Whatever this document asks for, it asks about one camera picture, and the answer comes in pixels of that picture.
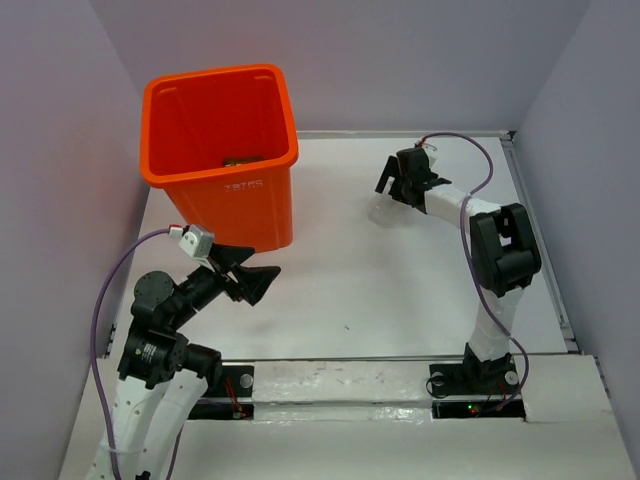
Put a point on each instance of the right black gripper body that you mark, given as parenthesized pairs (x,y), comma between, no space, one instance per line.
(398,188)

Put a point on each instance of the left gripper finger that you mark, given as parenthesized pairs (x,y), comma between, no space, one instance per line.
(224,258)
(254,282)

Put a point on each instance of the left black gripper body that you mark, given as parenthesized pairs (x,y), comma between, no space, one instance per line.
(203,285)

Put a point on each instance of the clear jar with metal lid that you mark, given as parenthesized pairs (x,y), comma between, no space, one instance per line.
(386,212)

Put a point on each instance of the orange juice bottle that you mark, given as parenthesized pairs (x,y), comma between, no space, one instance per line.
(233,162)

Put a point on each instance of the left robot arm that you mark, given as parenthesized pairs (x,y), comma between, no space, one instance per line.
(161,374)

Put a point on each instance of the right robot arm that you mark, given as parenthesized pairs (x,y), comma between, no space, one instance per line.
(503,257)

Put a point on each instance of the orange plastic bin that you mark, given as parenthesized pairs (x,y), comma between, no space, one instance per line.
(192,121)

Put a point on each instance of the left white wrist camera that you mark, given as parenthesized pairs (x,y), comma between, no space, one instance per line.
(195,241)

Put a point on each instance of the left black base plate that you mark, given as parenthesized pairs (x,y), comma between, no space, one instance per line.
(231,399)

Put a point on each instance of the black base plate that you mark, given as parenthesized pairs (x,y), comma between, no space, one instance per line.
(455,398)
(231,399)

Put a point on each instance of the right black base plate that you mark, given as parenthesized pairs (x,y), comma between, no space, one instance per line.
(455,398)

